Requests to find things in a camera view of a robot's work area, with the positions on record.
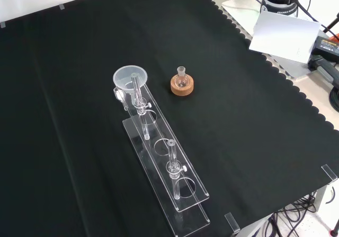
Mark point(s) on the clear plastic funnel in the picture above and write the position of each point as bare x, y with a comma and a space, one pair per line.
121, 75

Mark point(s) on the clear acrylic funnel stand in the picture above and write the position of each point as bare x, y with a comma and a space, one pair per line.
169, 131

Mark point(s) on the small glass round-bottom flask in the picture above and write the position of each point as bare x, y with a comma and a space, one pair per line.
182, 80

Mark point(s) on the black bench cloth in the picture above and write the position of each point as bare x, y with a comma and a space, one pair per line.
238, 115

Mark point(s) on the clear acrylic cloth clip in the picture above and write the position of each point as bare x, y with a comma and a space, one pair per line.
329, 173
232, 223

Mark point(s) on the pale board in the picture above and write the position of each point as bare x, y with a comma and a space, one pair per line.
283, 35

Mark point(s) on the grey tape piece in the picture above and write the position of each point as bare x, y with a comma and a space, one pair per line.
61, 6
2, 25

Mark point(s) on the grey black clamp tool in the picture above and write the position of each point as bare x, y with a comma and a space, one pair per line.
324, 68

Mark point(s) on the black power adapter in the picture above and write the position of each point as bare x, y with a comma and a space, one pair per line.
327, 47

